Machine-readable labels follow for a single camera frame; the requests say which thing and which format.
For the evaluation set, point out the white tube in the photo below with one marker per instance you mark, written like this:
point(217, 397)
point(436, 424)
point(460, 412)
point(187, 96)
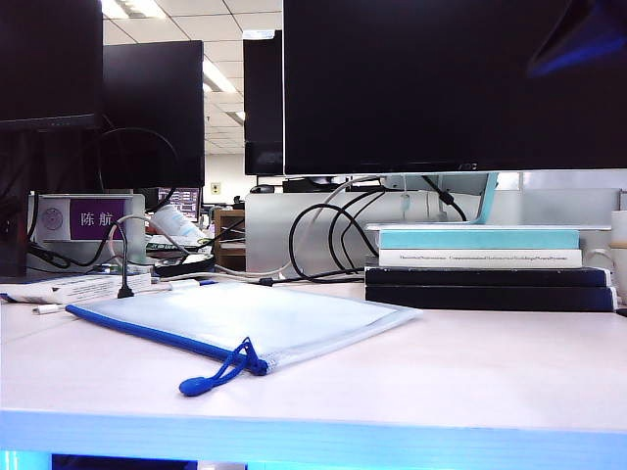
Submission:
point(171, 222)

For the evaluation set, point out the large black AOC monitor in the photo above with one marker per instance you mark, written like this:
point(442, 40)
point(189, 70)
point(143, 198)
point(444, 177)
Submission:
point(392, 98)

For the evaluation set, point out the flat black device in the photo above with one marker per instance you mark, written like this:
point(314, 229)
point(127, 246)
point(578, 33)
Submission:
point(181, 267)

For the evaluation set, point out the white USB connector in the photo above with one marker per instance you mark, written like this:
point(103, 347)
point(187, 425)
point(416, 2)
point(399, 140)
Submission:
point(49, 309)

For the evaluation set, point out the black monitor rear side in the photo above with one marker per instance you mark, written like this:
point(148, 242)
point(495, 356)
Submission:
point(157, 98)

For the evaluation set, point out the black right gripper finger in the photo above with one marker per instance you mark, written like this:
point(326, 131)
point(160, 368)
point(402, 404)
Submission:
point(588, 29)

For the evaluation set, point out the teal book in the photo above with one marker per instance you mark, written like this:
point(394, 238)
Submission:
point(475, 239)

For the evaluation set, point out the black mouse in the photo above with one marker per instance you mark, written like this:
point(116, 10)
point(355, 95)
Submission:
point(262, 188)

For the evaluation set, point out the silver teal monitor stand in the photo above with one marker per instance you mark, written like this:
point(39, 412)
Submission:
point(485, 205)

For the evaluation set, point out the black monitor with indicator lights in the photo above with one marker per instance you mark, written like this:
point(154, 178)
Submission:
point(49, 59)

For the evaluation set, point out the purple white name sign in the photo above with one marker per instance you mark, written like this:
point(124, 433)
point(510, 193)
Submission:
point(93, 219)

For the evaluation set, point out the white adapter blue plug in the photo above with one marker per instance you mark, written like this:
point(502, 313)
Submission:
point(183, 283)

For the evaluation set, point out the transparent file bag blue zipper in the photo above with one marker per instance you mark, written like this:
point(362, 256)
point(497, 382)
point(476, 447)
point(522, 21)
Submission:
point(255, 318)

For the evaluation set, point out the wooden box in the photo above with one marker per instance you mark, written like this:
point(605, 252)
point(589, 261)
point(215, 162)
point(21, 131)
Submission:
point(230, 245)

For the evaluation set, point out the thin black book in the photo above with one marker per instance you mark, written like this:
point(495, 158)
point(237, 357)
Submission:
point(480, 277)

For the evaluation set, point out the white book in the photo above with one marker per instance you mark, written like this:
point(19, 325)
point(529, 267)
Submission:
point(490, 263)

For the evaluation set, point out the lit background screen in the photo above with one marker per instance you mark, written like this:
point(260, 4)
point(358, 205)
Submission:
point(183, 198)

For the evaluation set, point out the white printed booklet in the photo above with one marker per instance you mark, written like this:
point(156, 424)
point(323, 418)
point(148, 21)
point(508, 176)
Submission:
point(73, 289)

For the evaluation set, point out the narrow black monitor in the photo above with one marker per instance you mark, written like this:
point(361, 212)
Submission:
point(262, 98)

